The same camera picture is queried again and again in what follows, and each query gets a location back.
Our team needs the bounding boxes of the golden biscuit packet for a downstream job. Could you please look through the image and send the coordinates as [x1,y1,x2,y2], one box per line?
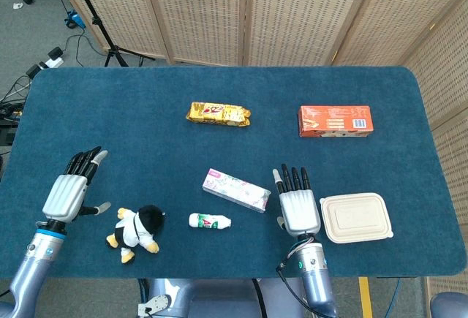
[185,101,252,128]

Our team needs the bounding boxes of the white green milk bottle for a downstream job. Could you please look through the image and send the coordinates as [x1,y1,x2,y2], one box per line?
[188,213,233,230]

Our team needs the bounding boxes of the wicker folding screen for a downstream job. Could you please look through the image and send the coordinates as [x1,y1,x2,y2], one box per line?
[49,0,468,318]

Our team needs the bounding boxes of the penguin plush toy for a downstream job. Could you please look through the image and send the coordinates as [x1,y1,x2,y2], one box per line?
[105,204,166,265]

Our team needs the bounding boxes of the black tripod stand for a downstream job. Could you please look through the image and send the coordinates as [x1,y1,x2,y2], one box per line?
[65,0,156,67]

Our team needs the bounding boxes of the white power strip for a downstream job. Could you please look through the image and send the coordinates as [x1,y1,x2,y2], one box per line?
[38,57,63,70]

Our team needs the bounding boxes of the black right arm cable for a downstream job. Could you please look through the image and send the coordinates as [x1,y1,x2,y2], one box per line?
[274,248,312,318]

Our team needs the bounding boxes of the blue carpet table mat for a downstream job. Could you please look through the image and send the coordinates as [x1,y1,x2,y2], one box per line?
[0,65,458,279]

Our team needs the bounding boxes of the grey robot torso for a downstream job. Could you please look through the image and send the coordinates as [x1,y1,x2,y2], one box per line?
[137,277,304,318]

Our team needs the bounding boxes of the blue tool on floor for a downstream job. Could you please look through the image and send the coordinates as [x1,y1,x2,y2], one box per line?
[64,10,87,29]

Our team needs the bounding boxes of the beige lidded food container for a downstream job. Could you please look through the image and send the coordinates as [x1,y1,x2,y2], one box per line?
[319,192,394,244]

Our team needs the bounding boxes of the floral toothpaste box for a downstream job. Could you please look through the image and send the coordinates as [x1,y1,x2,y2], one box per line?
[201,167,272,213]

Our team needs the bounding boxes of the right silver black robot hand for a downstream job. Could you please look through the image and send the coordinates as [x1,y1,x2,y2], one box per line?
[272,164,322,238]

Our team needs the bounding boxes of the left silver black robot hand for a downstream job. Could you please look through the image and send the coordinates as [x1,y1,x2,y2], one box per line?
[42,145,112,224]

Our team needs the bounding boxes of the tangled black floor cables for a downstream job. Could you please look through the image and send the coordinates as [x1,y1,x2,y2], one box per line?
[0,75,34,125]

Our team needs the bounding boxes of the orange cracker box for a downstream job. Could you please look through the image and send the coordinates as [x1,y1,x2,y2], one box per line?
[298,105,374,138]

